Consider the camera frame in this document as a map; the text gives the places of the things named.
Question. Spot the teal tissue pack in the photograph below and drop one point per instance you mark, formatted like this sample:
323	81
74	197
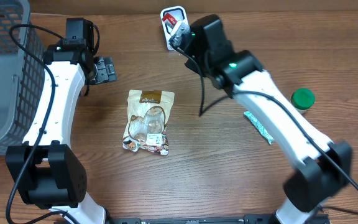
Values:
258	125

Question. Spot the green lid jar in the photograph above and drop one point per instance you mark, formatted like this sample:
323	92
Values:
302	99

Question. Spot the brown snack bag red label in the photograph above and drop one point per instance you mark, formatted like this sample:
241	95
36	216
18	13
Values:
147	117

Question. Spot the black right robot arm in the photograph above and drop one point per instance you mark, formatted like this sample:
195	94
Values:
321	166

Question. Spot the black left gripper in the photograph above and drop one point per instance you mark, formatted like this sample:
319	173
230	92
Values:
105	70

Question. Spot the white barcode scanner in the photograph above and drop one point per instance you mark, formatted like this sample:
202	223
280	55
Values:
179	13

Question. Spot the grey plastic mesh basket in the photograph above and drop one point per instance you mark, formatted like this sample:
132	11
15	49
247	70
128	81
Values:
21	77

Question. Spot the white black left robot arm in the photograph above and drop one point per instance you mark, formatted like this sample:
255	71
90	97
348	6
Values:
45	171

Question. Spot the red stick packet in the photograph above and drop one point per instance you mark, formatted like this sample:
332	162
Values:
169	20

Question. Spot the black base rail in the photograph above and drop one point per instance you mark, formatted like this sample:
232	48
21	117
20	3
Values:
247	219

